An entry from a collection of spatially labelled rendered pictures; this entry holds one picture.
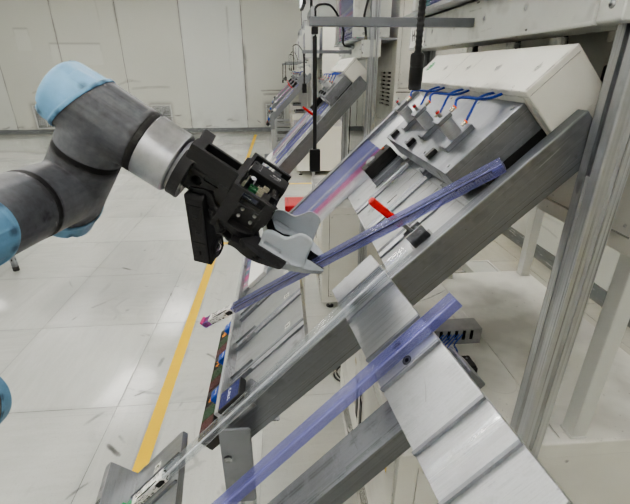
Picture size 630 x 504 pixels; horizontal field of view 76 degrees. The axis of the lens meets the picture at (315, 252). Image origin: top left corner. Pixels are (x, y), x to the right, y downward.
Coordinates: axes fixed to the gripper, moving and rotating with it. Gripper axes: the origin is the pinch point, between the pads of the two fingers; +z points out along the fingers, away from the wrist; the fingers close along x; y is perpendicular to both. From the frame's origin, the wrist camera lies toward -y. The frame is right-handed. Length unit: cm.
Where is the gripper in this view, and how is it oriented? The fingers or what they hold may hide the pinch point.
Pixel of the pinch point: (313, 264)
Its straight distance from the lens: 53.1
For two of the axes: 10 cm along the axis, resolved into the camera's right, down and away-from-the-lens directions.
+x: 2.2, -6.5, 7.3
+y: 5.3, -5.5, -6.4
